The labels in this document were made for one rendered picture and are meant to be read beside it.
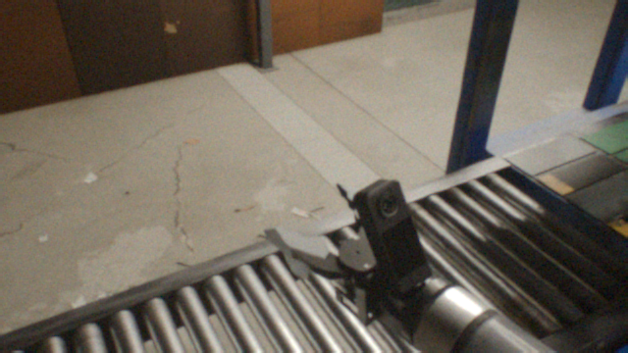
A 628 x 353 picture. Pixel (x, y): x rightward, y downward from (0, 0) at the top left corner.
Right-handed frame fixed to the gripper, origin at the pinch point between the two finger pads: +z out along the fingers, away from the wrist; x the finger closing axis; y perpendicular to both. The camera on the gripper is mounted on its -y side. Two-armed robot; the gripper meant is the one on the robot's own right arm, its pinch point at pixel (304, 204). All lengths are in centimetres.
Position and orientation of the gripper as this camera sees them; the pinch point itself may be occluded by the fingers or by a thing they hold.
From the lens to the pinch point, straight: 66.3
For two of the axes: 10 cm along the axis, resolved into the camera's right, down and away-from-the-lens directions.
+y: 0.9, 7.6, 6.4
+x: 7.6, -4.7, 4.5
